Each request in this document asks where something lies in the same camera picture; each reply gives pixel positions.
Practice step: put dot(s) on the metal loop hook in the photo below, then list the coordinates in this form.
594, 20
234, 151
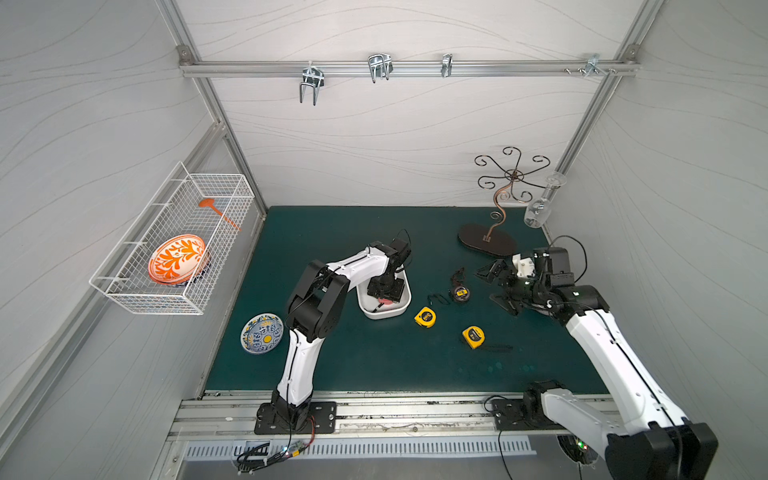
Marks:
380, 66

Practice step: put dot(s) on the purple black round tape measure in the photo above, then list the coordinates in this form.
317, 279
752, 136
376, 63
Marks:
459, 291

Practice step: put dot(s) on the yellow tape measure black label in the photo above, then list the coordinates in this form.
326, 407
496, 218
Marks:
427, 316

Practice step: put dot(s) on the white wire wall basket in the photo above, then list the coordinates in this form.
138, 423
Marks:
123, 276

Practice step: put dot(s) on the white plastic storage box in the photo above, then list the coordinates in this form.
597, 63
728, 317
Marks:
375, 308

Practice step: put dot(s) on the copper hook stand dark base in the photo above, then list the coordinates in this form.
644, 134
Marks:
492, 240

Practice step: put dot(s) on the orange white patterned plate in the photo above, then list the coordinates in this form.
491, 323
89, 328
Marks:
178, 260

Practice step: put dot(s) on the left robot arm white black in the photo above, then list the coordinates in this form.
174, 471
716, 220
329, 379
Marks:
377, 275

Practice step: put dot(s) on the small metal hook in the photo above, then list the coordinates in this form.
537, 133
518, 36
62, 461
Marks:
446, 65

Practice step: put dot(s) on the metal double hook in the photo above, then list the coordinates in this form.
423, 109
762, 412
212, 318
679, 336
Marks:
313, 79

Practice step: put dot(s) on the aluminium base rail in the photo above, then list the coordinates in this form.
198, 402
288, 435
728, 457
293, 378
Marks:
232, 414

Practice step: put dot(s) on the clear wine glass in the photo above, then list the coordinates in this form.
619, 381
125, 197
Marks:
539, 210

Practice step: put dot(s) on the aluminium top rail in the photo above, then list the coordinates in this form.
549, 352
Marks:
402, 68

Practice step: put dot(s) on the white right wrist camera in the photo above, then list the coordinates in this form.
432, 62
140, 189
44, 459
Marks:
524, 267

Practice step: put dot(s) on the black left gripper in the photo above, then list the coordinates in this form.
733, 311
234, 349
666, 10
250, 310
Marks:
386, 287

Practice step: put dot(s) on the blue yellow patterned bowl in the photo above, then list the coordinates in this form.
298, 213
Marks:
261, 334

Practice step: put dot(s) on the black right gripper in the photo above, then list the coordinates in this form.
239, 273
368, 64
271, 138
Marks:
511, 283

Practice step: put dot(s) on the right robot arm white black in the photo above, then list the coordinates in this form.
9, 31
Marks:
653, 438

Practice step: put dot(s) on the metal hook right end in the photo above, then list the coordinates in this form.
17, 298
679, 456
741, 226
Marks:
592, 68

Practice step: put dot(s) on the white perforated vent strip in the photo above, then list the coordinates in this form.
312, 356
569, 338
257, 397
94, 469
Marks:
370, 448

